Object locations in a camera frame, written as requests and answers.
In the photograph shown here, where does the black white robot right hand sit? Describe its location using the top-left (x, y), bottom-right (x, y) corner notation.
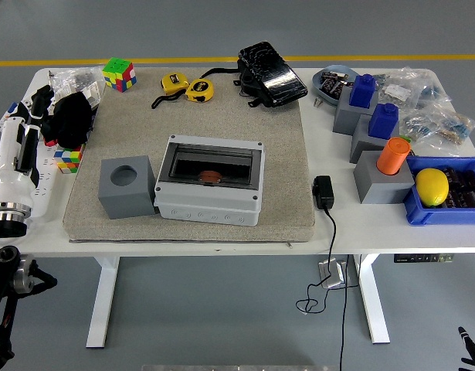
top-left (457, 326), bottom-right (475, 371)

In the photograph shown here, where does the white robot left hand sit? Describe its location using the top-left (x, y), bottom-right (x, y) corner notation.
top-left (0, 84), bottom-right (56, 213)

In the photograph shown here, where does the grey holder block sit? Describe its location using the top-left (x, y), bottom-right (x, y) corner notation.
top-left (332, 87), bottom-right (379, 136)
top-left (352, 150), bottom-right (416, 205)
top-left (97, 155), bottom-right (159, 220)
top-left (348, 114), bottom-right (400, 165)

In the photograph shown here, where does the grey electrical box clear lid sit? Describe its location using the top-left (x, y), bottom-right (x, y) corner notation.
top-left (153, 134), bottom-right (266, 228)

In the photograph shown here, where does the white power strip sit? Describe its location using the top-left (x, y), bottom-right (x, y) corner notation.
top-left (26, 141), bottom-right (64, 223)

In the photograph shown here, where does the white circuit breaker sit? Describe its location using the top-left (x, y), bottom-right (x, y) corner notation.
top-left (0, 100), bottom-right (29, 131)

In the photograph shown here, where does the small colourful puzzle cube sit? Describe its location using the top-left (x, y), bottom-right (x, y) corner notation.
top-left (53, 145), bottom-right (86, 175)

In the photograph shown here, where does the black cloth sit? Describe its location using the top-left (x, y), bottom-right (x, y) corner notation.
top-left (42, 91), bottom-right (96, 150)

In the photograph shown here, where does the black table control panel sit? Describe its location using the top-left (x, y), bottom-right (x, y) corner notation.
top-left (394, 253), bottom-right (454, 264)

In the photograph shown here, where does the small white plastic part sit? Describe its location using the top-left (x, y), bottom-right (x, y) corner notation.
top-left (82, 85), bottom-right (102, 107)

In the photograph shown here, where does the white table leg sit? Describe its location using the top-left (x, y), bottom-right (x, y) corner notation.
top-left (352, 254), bottom-right (391, 345)
top-left (85, 254), bottom-right (120, 349)

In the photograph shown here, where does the clear bag of small parts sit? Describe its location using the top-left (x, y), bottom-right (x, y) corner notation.
top-left (51, 67), bottom-right (107, 109)

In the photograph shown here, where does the blue plastic bin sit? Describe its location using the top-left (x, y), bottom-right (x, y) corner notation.
top-left (402, 155), bottom-right (475, 227)

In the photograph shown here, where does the large colourful puzzle cube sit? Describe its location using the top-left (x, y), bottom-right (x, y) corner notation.
top-left (102, 57), bottom-right (137, 94)

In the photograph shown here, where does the yellow lemon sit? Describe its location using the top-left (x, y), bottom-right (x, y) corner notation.
top-left (415, 168), bottom-right (450, 207)

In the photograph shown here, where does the yellow tape measure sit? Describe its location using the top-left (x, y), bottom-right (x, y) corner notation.
top-left (151, 73), bottom-right (191, 110)
top-left (185, 78), bottom-right (215, 104)

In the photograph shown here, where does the clear bag of mixed parts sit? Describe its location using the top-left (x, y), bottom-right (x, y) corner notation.
top-left (398, 103), bottom-right (475, 150)

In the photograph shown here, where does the blue bottle-shaped block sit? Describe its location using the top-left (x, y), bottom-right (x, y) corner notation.
top-left (367, 103), bottom-right (399, 140)
top-left (348, 73), bottom-right (379, 108)

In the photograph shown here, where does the clear bag of blue parts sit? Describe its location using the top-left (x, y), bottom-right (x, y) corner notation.
top-left (412, 69), bottom-right (454, 115)

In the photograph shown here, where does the clear bag with white label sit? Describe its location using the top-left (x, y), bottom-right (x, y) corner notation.
top-left (375, 67), bottom-right (422, 109)

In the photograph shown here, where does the grey-brown mat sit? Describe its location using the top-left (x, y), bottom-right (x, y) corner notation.
top-left (62, 68), bottom-right (316, 243)

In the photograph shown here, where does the blue-grey shallow dish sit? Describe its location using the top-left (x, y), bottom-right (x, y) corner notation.
top-left (311, 64), bottom-right (361, 106)

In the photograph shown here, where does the silver metal bracket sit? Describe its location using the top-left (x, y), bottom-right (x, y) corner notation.
top-left (317, 260), bottom-right (346, 290)

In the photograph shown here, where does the black power adapter with cord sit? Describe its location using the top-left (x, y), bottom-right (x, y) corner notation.
top-left (296, 175), bottom-right (361, 371)

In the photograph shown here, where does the black glossy case with strap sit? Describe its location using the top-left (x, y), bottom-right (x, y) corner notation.
top-left (201, 41), bottom-right (309, 109)

